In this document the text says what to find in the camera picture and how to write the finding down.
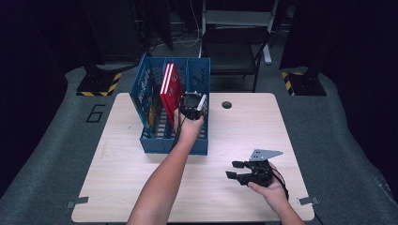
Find person's right hand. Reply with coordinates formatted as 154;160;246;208
248;162;289;214

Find red picture book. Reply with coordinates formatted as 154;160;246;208
159;63;180;128
163;64;186;126

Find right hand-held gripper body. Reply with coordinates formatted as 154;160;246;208
240;149;284;188

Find person's left hand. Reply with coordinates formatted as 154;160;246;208
173;109;205;142

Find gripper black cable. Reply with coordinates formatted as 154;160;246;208
270;165;290;201
170;115;187;151

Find blue plastic file rack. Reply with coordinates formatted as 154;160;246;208
139;55;211;157

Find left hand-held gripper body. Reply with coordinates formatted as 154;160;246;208
179;90;205;121

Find grey floor carpet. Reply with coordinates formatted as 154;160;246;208
0;65;398;225

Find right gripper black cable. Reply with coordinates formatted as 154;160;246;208
270;165;290;201

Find black stand with striped base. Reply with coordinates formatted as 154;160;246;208
76;0;123;98
280;0;328;97

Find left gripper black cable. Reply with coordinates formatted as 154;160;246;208
170;115;187;151

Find white metal desk frame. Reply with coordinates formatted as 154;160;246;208
200;0;281;66

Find white caterpillar picture book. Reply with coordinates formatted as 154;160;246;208
196;93;209;113

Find grey tape strip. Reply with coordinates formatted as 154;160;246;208
65;196;90;209
296;196;321;206

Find blue picture book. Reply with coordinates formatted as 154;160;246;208
130;52;163;139

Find black equipment stand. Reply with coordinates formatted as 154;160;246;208
130;0;175;53

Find black folding chair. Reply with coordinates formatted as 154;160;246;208
200;26;271;93

